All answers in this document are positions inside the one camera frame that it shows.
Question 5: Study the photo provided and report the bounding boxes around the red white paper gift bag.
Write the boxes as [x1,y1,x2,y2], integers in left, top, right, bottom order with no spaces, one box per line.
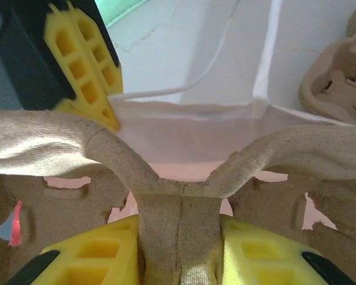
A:
[106,0,356,235]

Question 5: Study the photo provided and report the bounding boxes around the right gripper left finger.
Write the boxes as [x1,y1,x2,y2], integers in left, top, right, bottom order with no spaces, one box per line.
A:
[5,215,141,285]

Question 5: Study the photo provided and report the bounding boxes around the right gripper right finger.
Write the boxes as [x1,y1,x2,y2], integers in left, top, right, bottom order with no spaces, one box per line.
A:
[221,215,356,285]

